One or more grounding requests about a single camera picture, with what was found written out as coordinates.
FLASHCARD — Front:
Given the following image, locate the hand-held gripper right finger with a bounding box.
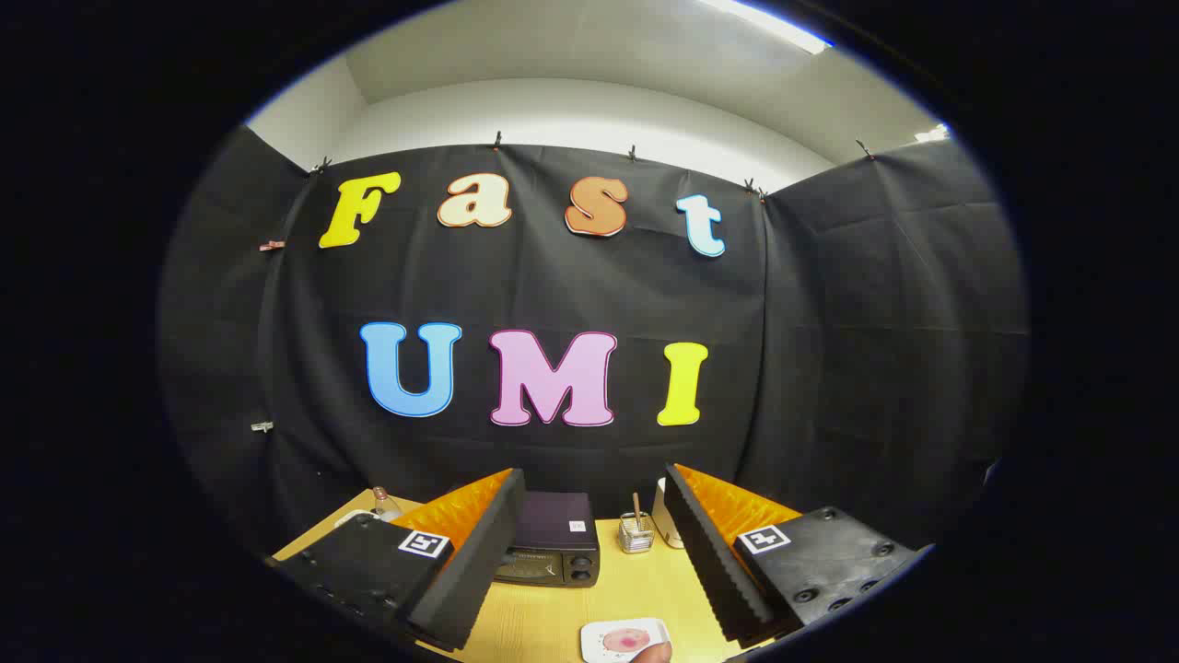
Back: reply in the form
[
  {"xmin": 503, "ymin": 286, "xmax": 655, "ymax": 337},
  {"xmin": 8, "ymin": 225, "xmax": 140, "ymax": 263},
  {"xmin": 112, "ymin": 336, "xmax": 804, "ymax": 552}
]
[{"xmin": 663, "ymin": 463, "xmax": 922, "ymax": 647}]

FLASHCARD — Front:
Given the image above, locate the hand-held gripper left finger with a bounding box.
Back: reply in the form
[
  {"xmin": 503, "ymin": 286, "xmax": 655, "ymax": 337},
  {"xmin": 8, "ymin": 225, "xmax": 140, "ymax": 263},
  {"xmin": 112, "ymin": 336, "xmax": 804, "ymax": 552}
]
[{"xmin": 274, "ymin": 468, "xmax": 527, "ymax": 651}]

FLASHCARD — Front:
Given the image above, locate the black toaster oven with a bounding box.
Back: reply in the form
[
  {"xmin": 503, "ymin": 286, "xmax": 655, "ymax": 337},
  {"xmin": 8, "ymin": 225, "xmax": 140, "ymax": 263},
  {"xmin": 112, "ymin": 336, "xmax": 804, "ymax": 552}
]
[{"xmin": 495, "ymin": 491, "xmax": 601, "ymax": 589}]

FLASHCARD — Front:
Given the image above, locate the white square plate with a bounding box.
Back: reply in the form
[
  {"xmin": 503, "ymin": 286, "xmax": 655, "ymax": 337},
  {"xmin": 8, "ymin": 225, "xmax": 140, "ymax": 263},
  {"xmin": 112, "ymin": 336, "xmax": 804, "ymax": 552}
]
[{"xmin": 580, "ymin": 618, "xmax": 671, "ymax": 663}]

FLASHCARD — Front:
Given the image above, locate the white bread toaster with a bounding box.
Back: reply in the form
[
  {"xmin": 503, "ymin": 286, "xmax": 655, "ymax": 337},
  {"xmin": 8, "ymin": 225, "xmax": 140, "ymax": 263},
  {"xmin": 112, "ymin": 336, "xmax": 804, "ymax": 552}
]
[{"xmin": 651, "ymin": 477, "xmax": 687, "ymax": 550}]

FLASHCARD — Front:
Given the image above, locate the row of black cloth clips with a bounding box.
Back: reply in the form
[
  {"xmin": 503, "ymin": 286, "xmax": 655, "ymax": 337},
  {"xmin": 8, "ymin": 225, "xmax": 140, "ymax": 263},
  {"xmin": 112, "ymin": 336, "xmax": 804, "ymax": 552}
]
[{"xmin": 309, "ymin": 131, "xmax": 876, "ymax": 199}]

